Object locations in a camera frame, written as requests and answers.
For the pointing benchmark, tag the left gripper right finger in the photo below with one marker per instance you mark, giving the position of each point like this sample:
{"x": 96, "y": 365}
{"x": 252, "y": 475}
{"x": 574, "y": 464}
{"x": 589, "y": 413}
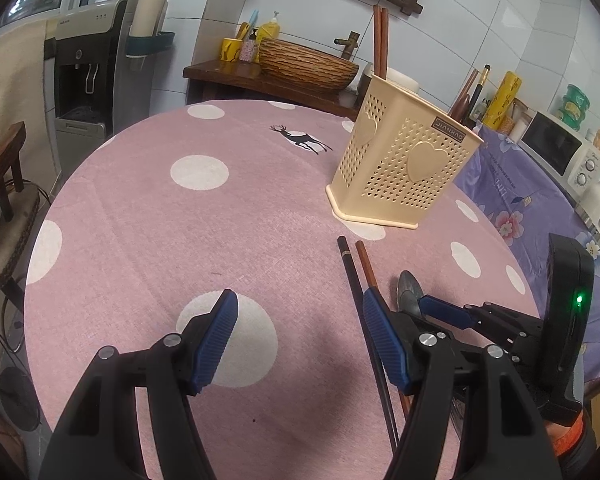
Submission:
{"x": 426, "y": 365}

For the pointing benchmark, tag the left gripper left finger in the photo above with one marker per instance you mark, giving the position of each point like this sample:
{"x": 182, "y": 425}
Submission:
{"x": 180, "y": 366}

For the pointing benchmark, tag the steel spoon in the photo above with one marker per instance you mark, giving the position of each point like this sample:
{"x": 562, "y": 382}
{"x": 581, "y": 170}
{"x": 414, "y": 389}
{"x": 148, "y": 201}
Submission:
{"x": 408, "y": 293}

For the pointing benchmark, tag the black gold-banded chopstick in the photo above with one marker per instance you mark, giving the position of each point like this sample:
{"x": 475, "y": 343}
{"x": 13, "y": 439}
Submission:
{"x": 379, "y": 375}

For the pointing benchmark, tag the thin brown chopstick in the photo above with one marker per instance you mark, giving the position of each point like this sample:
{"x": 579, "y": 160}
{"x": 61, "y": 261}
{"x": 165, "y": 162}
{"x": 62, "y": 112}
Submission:
{"x": 377, "y": 39}

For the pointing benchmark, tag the brown wooden chopstick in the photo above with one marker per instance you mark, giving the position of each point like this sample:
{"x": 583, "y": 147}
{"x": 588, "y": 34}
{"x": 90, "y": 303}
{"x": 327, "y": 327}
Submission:
{"x": 462, "y": 97}

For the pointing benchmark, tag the right hand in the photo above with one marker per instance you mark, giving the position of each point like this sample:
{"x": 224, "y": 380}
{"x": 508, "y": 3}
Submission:
{"x": 573, "y": 446}

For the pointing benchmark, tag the pink polka dot tablecloth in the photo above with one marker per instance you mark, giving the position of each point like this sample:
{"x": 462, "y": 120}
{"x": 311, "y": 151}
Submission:
{"x": 156, "y": 223}

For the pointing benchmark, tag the purple floral cloth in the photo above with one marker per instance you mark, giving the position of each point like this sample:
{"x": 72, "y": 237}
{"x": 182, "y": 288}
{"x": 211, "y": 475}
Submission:
{"x": 525, "y": 206}

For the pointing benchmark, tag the white microwave oven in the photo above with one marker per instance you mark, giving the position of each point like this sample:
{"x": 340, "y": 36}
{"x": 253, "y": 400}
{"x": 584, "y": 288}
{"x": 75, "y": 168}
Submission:
{"x": 570, "y": 160}

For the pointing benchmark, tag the yellow package roll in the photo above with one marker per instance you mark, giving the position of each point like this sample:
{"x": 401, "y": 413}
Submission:
{"x": 507, "y": 92}

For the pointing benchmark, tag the cream plastic utensil holder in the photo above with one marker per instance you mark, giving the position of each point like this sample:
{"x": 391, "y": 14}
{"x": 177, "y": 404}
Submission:
{"x": 402, "y": 154}

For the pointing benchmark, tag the green canister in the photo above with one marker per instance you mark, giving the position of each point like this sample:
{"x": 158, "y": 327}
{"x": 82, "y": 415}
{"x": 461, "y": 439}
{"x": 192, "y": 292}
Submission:
{"x": 574, "y": 106}

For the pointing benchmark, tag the wooden side stool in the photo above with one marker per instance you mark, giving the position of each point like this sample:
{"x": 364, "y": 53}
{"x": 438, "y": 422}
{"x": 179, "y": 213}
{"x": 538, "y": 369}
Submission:
{"x": 15, "y": 202}

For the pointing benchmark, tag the water dispenser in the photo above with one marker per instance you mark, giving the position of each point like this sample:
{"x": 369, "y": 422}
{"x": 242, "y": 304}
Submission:
{"x": 88, "y": 47}

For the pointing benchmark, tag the dark wooden counter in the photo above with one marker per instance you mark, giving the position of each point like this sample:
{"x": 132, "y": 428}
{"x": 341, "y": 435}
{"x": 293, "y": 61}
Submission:
{"x": 217, "y": 80}

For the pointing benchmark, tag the white brown rice cooker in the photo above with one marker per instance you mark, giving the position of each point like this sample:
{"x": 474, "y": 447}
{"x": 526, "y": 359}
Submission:
{"x": 393, "y": 76}

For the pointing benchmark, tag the woven brown basin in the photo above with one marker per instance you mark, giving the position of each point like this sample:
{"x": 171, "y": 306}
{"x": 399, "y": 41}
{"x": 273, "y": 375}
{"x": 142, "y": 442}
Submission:
{"x": 307, "y": 67}

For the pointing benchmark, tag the yellow cup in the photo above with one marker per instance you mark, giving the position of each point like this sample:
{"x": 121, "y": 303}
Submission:
{"x": 230, "y": 50}

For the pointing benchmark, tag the yellow soap bottle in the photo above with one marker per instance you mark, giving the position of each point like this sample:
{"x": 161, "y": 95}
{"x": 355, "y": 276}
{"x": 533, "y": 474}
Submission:
{"x": 269, "y": 30}

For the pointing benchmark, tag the bronze faucet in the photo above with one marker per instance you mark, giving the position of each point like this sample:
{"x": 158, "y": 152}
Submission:
{"x": 348, "y": 45}

